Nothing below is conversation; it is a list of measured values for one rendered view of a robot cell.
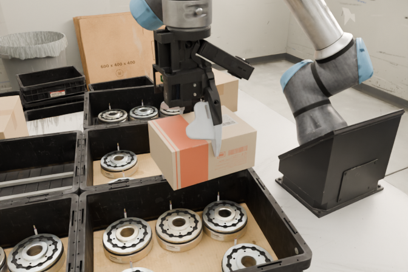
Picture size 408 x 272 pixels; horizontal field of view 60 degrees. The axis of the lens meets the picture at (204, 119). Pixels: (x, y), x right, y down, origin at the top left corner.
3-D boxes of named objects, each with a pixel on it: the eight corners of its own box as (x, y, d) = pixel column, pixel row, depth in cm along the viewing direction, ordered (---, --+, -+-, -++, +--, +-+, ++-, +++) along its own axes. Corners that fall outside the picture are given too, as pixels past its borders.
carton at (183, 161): (223, 137, 74) (223, 105, 71) (254, 166, 65) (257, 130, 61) (150, 155, 68) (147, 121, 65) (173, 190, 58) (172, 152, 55)
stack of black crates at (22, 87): (87, 119, 283) (78, 64, 262) (95, 138, 256) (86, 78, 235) (30, 130, 266) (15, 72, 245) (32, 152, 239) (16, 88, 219)
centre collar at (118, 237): (138, 223, 77) (137, 221, 77) (140, 240, 73) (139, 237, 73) (115, 227, 76) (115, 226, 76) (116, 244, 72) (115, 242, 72)
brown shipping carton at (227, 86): (237, 110, 167) (238, 79, 160) (199, 123, 156) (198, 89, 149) (201, 91, 189) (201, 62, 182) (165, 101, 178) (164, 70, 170)
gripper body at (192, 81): (153, 96, 61) (148, 25, 55) (198, 87, 64) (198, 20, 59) (170, 113, 54) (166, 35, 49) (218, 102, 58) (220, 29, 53)
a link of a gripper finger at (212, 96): (205, 129, 58) (192, 79, 59) (214, 127, 59) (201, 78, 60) (216, 124, 54) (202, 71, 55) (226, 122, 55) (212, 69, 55)
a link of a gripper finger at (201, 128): (190, 163, 56) (175, 108, 57) (222, 154, 59) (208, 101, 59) (197, 162, 53) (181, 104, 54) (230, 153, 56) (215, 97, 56)
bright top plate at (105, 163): (135, 149, 106) (135, 147, 106) (138, 168, 97) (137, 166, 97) (101, 153, 104) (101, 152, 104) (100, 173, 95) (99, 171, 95)
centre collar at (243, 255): (252, 250, 71) (253, 248, 70) (266, 269, 67) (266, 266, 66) (231, 258, 69) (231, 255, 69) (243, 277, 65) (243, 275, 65)
